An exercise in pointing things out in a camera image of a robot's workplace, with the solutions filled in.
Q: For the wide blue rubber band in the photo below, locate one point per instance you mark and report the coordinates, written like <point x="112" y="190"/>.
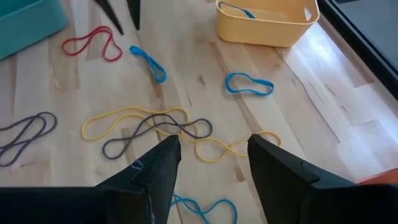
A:
<point x="134" y="49"/>

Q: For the black table frame rail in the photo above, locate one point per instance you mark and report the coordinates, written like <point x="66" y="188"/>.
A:
<point x="357" y="38"/>

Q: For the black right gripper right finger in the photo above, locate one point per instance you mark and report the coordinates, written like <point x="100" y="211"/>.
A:
<point x="295" y="202"/>

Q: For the red rubber band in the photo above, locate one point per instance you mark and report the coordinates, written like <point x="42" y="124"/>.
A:
<point x="62" y="47"/>

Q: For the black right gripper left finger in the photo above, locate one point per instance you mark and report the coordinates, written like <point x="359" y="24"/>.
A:
<point x="140" y="199"/>

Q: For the thin blue rubber band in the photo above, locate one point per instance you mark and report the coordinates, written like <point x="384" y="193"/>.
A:
<point x="236" y="213"/>

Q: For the dark purple rubber band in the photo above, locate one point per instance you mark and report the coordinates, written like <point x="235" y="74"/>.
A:
<point x="55" y="123"/>
<point x="104" y="151"/>

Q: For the small blue rubber band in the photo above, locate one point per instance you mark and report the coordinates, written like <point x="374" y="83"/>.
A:
<point x="248" y="14"/>

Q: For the orange plastic basket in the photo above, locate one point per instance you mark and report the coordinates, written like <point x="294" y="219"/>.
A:
<point x="382" y="178"/>

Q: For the yellow rubber band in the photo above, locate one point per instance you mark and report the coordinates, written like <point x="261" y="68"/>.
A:
<point x="83" y="130"/>
<point x="197" y="149"/>

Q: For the yellow plastic basket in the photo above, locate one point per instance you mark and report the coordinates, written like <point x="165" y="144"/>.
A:
<point x="248" y="31"/>

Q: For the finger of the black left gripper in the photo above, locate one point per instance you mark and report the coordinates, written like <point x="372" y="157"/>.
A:
<point x="109" y="12"/>
<point x="134" y="12"/>

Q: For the light teal plastic basket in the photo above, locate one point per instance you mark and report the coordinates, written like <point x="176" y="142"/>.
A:
<point x="28" y="28"/>

